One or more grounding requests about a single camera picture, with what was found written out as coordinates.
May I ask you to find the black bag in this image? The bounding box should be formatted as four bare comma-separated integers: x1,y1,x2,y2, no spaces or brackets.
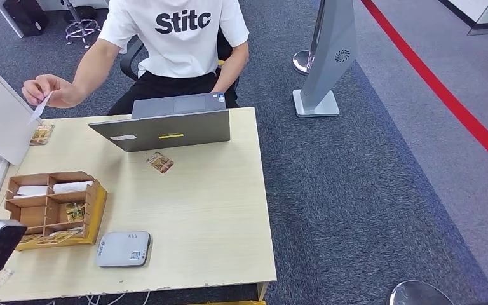
1,0,49,38

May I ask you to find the white ID card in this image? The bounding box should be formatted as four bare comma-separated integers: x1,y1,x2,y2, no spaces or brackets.
29,91,54,124

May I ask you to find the chrome stanchion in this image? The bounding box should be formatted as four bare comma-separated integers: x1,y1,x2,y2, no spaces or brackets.
292,0,327,76
387,280,456,305

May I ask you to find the chrome stool base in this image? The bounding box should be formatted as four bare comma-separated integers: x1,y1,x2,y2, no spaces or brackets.
60,0,102,48

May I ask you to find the black office chair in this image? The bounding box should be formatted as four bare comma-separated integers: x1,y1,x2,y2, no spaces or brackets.
119,27,241,92

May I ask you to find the grey card reader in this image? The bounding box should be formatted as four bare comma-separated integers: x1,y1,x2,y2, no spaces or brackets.
96,231,153,268

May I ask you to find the wooden organizer box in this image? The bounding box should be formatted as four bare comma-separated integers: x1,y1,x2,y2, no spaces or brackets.
4,170,109,252

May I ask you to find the grey kiosk stand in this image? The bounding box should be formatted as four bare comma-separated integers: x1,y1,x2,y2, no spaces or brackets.
292,0,358,118

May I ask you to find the red barrier belt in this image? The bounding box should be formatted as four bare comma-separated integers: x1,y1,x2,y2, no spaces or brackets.
361,0,488,178

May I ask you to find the white office desk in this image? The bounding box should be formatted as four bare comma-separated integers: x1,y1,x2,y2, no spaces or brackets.
0,0,110,39

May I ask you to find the person's right hand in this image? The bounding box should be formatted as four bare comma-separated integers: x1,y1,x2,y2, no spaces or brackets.
22,74,83,109

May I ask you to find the person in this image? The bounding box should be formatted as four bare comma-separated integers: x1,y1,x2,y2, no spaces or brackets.
22,0,250,116

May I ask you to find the grey laptop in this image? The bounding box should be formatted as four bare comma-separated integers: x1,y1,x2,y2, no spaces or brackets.
88,91,232,153

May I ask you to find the white cabinet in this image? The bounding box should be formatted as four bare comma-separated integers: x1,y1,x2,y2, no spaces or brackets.
0,64,43,166

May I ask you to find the white cable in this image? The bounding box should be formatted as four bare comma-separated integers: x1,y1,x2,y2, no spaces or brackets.
75,289,153,305

